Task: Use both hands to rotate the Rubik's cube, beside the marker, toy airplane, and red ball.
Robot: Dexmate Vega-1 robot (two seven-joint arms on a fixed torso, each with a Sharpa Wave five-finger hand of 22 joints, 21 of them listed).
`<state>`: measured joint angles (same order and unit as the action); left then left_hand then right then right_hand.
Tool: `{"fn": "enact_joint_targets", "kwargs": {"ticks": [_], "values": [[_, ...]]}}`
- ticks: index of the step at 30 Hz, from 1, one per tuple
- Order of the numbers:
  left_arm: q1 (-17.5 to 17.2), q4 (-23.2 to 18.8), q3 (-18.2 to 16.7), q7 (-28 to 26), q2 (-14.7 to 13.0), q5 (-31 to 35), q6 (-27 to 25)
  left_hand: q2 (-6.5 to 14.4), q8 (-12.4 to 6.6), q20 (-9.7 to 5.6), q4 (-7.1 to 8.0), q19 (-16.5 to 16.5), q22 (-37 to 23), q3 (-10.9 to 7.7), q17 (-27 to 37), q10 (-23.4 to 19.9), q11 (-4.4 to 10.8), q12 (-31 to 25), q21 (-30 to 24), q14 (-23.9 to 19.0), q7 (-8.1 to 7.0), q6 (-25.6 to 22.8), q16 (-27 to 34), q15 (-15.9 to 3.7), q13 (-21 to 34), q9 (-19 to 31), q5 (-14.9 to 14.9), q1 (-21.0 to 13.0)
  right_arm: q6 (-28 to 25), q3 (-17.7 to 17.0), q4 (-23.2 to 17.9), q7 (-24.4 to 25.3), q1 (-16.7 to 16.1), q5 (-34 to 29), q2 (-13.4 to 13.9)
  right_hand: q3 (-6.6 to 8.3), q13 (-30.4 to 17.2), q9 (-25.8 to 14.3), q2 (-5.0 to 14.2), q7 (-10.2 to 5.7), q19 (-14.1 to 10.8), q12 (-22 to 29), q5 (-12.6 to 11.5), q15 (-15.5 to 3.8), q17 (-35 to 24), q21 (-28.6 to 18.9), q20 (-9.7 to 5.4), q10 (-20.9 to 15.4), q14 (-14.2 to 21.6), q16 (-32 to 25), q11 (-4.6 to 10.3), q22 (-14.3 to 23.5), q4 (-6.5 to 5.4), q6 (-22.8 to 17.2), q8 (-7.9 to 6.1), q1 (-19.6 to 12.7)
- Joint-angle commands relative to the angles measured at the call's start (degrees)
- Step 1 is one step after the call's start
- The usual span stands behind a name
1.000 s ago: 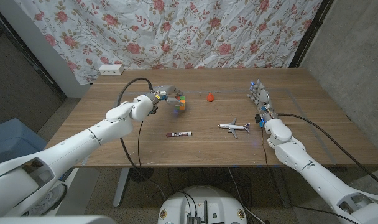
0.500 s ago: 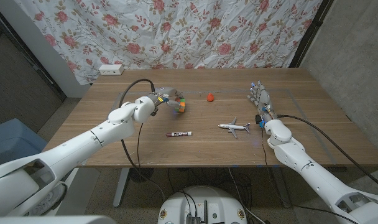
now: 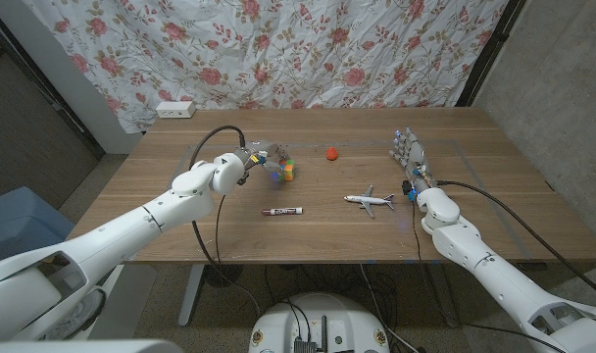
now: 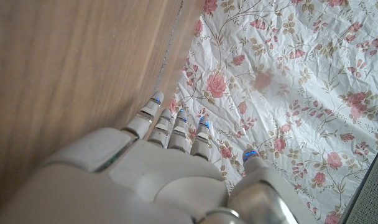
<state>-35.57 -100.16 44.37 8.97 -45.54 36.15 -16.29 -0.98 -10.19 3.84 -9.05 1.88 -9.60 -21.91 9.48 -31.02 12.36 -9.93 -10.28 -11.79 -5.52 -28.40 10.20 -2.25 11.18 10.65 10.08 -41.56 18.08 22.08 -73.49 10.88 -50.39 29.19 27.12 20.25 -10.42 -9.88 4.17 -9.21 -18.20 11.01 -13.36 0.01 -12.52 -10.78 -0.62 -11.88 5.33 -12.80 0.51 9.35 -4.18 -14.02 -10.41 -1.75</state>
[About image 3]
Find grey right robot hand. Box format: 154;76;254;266
388;126;439;197

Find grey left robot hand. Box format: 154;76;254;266
232;141;292;181

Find multicoloured Rubik's cube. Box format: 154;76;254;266
276;159;297;182

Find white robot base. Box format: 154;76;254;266
248;292;391;353

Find red and white marker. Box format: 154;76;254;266
261;207;304;218

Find white toy airplane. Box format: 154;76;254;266
343;184;396;220

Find white power strip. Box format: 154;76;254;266
155;100;197;120

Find floral backdrop cloth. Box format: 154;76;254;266
23;0;510;134

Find black round fan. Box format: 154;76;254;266
203;264;244;289

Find black backdrop pole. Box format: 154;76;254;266
455;0;527;108

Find grey table leg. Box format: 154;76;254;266
427;262;461;328

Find white table leg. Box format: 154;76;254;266
177;264;206;328

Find black door track strip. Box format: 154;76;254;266
0;4;106;161

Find black module on base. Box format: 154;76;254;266
292;336;320;353

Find blue plastic bin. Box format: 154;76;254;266
0;185;76;269

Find white robot chest edge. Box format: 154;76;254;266
0;338;184;353

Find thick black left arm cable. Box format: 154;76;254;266
188;125;263;318

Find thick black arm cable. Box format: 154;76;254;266
188;125;263;318
435;179;596;303

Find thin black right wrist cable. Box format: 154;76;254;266
410;195;569;352

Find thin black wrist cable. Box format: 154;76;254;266
214;193;228;276
410;195;569;352

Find thin black left wrist cable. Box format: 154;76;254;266
214;193;228;276

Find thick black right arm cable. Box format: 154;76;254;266
435;179;596;303

